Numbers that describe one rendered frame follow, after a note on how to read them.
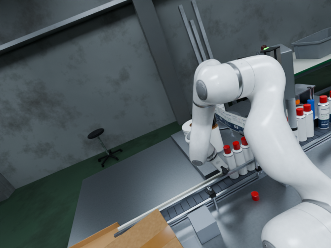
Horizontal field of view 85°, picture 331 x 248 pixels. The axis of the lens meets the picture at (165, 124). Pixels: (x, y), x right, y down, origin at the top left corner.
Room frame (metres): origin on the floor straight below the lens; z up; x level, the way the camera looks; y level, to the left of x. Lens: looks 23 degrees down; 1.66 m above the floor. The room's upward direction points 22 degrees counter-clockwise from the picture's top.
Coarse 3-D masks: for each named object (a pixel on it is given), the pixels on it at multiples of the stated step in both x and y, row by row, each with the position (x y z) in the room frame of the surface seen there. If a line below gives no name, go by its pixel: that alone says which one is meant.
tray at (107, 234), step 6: (108, 228) 0.78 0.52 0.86; (114, 228) 0.78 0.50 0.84; (96, 234) 0.77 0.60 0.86; (102, 234) 0.77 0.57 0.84; (108, 234) 0.76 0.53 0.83; (84, 240) 0.76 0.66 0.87; (90, 240) 0.76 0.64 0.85; (96, 240) 0.76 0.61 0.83; (102, 240) 0.74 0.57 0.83; (108, 240) 0.73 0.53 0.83; (72, 246) 0.75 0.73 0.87; (78, 246) 0.75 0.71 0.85; (84, 246) 0.75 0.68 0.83; (90, 246) 0.74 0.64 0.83; (96, 246) 0.72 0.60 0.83; (102, 246) 0.71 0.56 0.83
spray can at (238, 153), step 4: (232, 144) 0.77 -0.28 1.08; (236, 144) 0.75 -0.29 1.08; (236, 148) 0.75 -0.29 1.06; (240, 148) 0.76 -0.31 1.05; (236, 152) 0.75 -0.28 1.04; (240, 152) 0.74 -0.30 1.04; (236, 156) 0.75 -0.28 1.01; (240, 156) 0.74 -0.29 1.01; (236, 160) 0.75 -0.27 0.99; (240, 160) 0.74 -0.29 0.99; (244, 160) 0.75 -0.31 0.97; (236, 164) 0.76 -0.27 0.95; (240, 164) 0.74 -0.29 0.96; (244, 168) 0.74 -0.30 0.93; (240, 172) 0.75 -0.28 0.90; (244, 172) 0.74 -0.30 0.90
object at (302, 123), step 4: (300, 108) 0.83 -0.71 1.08; (296, 112) 0.84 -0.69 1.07; (300, 112) 0.81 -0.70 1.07; (300, 116) 0.81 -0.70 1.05; (304, 116) 0.81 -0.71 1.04; (300, 120) 0.81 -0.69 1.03; (304, 120) 0.80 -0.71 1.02; (300, 124) 0.81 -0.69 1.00; (304, 124) 0.80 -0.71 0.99; (300, 128) 0.81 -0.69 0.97; (304, 128) 0.80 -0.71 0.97; (300, 132) 0.81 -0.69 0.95; (304, 132) 0.80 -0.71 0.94; (300, 136) 0.81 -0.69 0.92; (304, 136) 0.80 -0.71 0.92; (300, 140) 0.81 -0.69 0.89; (304, 140) 0.80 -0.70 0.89
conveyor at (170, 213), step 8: (328, 128) 0.83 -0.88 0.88; (304, 144) 0.79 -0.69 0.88; (240, 176) 0.75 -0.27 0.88; (216, 184) 0.76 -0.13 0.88; (224, 184) 0.74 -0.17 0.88; (232, 184) 0.72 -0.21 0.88; (200, 192) 0.75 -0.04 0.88; (216, 192) 0.71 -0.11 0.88; (184, 200) 0.74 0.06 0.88; (192, 200) 0.72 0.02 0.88; (200, 200) 0.70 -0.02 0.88; (176, 208) 0.71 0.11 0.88; (184, 208) 0.69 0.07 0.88; (168, 216) 0.68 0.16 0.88; (176, 216) 0.67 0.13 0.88
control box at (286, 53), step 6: (282, 48) 0.68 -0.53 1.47; (288, 48) 0.65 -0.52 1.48; (258, 54) 0.76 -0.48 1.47; (282, 54) 0.63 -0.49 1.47; (288, 54) 0.62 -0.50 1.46; (282, 60) 0.63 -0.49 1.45; (288, 60) 0.62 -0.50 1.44; (282, 66) 0.63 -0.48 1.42; (288, 66) 0.63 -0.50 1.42; (288, 72) 0.63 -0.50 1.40; (288, 78) 0.63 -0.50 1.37; (294, 78) 0.62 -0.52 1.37; (288, 84) 0.63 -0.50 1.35; (294, 84) 0.62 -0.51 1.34; (288, 90) 0.63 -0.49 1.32; (294, 90) 0.62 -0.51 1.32; (288, 96) 0.63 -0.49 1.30; (294, 96) 0.62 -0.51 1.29
